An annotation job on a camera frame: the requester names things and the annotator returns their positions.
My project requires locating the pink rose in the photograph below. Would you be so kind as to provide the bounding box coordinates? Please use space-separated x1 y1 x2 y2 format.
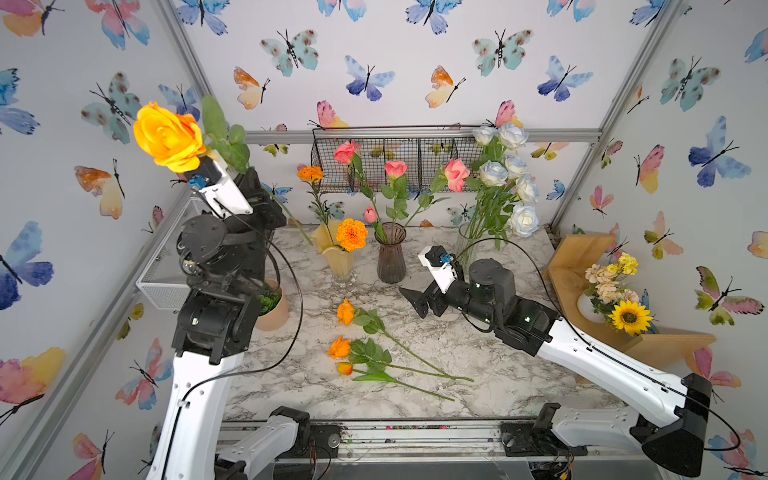
405 159 470 226

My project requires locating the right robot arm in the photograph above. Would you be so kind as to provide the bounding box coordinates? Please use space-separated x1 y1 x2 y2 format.
400 252 712 478

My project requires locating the wooden corner shelf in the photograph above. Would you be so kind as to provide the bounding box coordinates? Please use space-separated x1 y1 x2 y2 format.
546 234 716 369

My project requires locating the pink rose pair stem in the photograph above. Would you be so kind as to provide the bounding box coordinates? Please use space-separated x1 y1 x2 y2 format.
334 141 409 222

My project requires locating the small white rose stem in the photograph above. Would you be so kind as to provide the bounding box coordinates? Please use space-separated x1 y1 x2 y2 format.
491 123 529 157

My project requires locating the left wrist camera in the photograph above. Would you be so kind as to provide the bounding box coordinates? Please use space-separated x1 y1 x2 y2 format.
183 151 253 218

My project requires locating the orange marigold stem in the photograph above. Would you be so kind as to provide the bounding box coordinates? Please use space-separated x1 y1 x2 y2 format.
335 219 368 252

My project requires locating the sunflower bouquet in vase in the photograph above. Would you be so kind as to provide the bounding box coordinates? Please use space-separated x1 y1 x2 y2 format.
577 253 654 336

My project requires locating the purple glass vase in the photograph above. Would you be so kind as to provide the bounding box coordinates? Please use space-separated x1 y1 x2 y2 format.
375 222 407 284

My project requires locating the yellow ruffled vase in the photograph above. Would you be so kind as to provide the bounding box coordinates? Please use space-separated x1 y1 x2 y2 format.
310 220 354 279

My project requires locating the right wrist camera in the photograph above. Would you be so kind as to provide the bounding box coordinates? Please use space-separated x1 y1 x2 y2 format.
418 245 463 295

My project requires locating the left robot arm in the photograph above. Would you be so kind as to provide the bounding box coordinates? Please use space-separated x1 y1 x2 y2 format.
146 168 310 479

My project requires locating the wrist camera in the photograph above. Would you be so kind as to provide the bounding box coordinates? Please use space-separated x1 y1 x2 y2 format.
418 245 463 295
183 151 253 218

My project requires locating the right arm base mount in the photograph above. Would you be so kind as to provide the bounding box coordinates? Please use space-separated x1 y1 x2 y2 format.
500 402 588 457

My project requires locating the black wire wall basket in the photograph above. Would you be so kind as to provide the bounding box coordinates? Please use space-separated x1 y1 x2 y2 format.
310 124 488 195

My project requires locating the orange ranunculus flower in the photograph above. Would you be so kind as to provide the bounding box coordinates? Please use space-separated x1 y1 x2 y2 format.
328 336 471 382

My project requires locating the orange rose flower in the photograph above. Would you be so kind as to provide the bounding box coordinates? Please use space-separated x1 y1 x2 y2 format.
134 95 301 227
336 299 451 378

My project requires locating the clear glass vase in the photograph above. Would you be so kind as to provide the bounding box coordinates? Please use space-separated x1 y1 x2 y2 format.
454 222 486 271

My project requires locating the potted green succulent plant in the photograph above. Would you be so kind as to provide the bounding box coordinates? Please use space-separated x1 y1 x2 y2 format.
255 279 289 332

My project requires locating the orange tulip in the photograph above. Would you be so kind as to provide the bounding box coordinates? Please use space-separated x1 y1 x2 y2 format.
337 362 452 401

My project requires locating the pink tulip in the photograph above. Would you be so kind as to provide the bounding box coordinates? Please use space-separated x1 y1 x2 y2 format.
363 206 388 244

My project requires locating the white mesh wall basket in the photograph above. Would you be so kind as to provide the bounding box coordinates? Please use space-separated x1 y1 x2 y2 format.
136 197 258 313

